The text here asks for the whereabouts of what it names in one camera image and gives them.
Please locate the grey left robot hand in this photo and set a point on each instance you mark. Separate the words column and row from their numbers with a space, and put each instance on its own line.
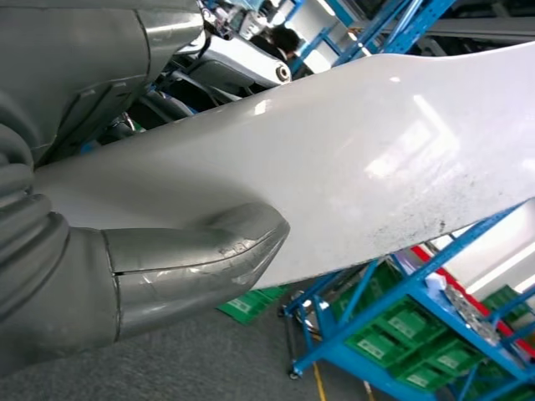
column 75, row 55

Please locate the blue metal shelf rack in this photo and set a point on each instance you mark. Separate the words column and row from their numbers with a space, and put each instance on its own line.
column 401, row 22
column 334, row 351

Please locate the person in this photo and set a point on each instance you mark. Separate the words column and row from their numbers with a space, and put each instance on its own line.
column 286, row 41

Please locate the green plastic crate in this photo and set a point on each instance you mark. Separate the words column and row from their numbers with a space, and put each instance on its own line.
column 434, row 376
column 422, row 324
column 464, row 354
column 255, row 301
column 372, row 335

